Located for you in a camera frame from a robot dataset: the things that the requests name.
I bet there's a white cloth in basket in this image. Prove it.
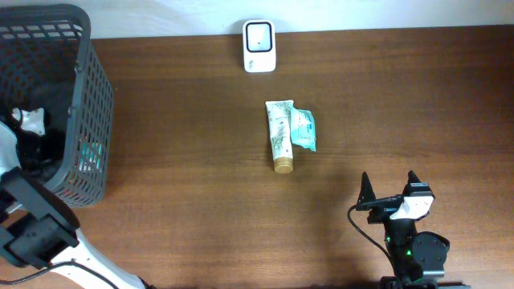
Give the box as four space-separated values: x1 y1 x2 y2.
12 108 46 136

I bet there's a white cream tube gold cap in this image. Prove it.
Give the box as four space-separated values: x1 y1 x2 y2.
265 100 294 174

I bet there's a grey plastic basket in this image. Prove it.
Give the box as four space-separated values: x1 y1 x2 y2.
1 4 114 208

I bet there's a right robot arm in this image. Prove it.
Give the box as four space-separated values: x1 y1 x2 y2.
347 171 469 289

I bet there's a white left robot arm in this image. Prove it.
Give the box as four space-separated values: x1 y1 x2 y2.
1 168 152 289

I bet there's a green wet wipes pack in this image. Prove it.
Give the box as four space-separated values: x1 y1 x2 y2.
291 108 316 152

